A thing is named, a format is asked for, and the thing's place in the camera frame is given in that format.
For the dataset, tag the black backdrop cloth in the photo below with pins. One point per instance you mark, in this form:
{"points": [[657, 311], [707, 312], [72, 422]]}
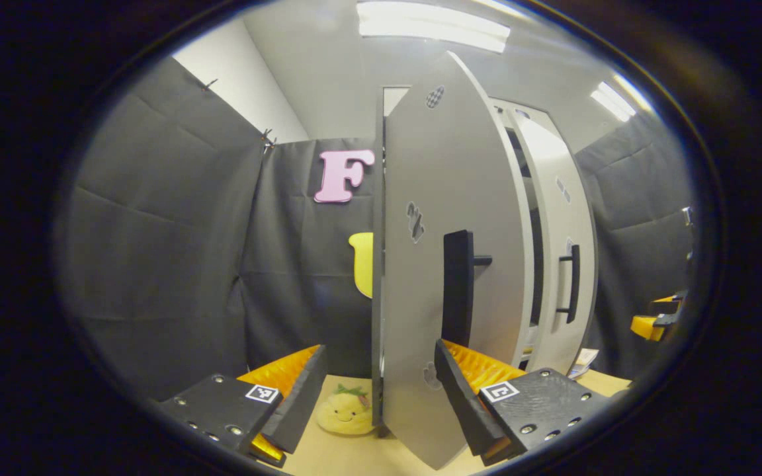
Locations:
{"points": [[156, 251], [632, 231]]}

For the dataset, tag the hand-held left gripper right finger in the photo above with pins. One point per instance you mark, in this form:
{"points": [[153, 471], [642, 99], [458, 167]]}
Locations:
{"points": [[464, 403]]}

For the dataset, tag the yellow plush toy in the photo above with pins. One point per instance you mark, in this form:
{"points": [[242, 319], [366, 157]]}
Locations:
{"points": [[344, 413]]}

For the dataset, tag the grey shoe cabinet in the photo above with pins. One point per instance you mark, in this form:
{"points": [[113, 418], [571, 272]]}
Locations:
{"points": [[378, 231]]}

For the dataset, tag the ceiling light panel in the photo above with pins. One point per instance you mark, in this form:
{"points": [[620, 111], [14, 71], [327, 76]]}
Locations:
{"points": [[434, 26], [616, 99]]}

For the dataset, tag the grey cabinet door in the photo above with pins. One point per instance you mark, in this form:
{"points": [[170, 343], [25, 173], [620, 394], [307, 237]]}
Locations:
{"points": [[550, 218], [421, 297]]}

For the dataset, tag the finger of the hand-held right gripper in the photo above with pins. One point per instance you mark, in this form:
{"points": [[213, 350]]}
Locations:
{"points": [[649, 327], [669, 305]]}

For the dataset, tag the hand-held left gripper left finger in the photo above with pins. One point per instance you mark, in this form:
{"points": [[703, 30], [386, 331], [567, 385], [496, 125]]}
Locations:
{"points": [[300, 396]]}

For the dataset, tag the metal cloth clip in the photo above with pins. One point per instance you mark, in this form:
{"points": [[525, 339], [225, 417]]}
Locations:
{"points": [[211, 84], [268, 139]]}

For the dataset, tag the stack of books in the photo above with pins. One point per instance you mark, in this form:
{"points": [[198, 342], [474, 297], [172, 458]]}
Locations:
{"points": [[583, 362]]}

